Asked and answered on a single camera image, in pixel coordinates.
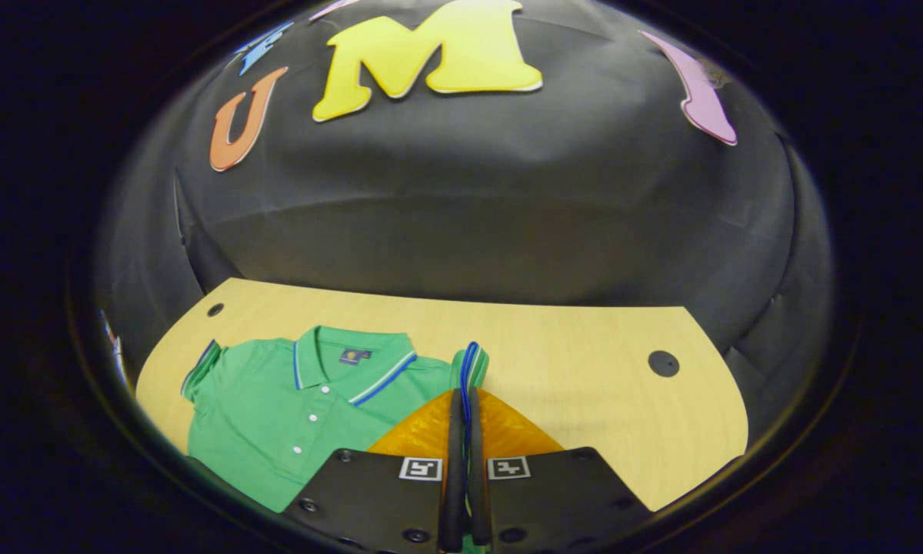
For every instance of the black backdrop cloth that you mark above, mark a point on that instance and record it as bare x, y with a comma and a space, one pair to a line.
508, 192

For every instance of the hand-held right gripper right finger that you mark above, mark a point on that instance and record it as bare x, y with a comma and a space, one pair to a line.
477, 492

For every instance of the green T-shirt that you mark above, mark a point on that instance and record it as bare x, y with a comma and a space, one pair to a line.
261, 415

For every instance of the black round table grommet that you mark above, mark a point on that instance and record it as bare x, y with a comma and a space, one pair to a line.
215, 309
664, 363

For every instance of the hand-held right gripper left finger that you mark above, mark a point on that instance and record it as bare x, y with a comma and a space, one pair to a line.
454, 477

